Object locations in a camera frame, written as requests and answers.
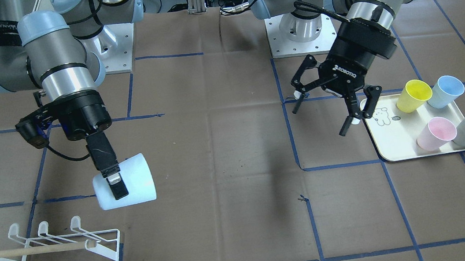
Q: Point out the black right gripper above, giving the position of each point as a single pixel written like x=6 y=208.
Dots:
x=85 y=116

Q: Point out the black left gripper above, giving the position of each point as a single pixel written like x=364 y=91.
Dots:
x=355 y=63

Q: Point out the light blue cup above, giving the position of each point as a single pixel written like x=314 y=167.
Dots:
x=446 y=90
x=137 y=178

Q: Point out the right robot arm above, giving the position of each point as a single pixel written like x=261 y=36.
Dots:
x=60 y=54

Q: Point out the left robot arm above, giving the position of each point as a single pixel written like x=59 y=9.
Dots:
x=306 y=78

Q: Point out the yellow cup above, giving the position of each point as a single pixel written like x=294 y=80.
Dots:
x=414 y=94

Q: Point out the pink cup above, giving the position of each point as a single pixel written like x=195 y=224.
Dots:
x=436 y=133

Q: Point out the cream tray with bunny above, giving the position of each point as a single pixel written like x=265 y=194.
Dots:
x=394 y=132

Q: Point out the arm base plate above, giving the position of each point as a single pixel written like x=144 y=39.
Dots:
x=291 y=36
x=120 y=51

